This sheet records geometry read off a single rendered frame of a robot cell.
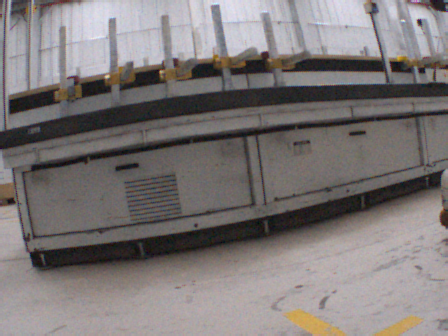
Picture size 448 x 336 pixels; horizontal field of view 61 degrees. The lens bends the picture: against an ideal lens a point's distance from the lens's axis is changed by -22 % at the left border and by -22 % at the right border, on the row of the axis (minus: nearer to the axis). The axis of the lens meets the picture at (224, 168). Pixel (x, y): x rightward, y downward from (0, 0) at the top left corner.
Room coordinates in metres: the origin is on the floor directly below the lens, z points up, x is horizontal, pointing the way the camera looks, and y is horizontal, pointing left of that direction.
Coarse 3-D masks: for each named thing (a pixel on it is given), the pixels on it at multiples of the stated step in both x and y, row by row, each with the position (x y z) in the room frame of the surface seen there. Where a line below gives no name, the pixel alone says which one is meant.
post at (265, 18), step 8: (264, 16) 2.13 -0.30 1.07; (264, 24) 2.14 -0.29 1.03; (264, 32) 2.16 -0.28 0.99; (272, 32) 2.14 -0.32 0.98; (272, 40) 2.14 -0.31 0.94; (272, 48) 2.14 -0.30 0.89; (272, 56) 2.14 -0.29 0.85; (272, 72) 2.16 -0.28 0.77; (280, 72) 2.14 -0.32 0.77; (280, 80) 2.14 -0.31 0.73
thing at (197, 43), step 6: (192, 0) 3.03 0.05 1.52; (192, 6) 3.03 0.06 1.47; (192, 12) 3.03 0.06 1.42; (192, 18) 3.03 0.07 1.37; (192, 24) 3.03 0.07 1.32; (198, 24) 3.04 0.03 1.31; (192, 30) 3.04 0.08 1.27; (198, 30) 3.04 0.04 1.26; (192, 36) 3.06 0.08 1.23; (198, 36) 3.04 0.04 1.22; (198, 42) 3.04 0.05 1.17; (198, 48) 3.03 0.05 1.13; (198, 54) 3.03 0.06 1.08
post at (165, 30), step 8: (168, 16) 2.00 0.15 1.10; (160, 24) 2.01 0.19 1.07; (168, 24) 1.99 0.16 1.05; (168, 32) 1.99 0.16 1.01; (168, 40) 1.99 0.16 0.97; (168, 48) 1.99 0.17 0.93; (168, 56) 1.99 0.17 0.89; (168, 64) 1.99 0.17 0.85; (168, 80) 1.99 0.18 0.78; (168, 88) 1.99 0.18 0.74
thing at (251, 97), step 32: (192, 96) 1.99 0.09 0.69; (224, 96) 2.03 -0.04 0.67; (256, 96) 2.08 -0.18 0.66; (288, 96) 2.12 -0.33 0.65; (320, 96) 2.17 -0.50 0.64; (352, 96) 2.23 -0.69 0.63; (384, 96) 2.31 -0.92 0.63; (416, 96) 2.40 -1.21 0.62; (64, 128) 1.82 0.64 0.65; (96, 128) 1.87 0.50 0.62
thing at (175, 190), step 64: (256, 64) 2.34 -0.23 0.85; (320, 64) 2.46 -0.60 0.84; (320, 128) 2.47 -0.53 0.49; (384, 128) 2.62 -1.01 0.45; (64, 192) 2.07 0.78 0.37; (128, 192) 2.17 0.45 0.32; (192, 192) 2.26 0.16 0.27; (256, 192) 2.31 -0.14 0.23; (320, 192) 2.42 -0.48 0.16; (384, 192) 2.59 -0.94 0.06; (64, 256) 2.04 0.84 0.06
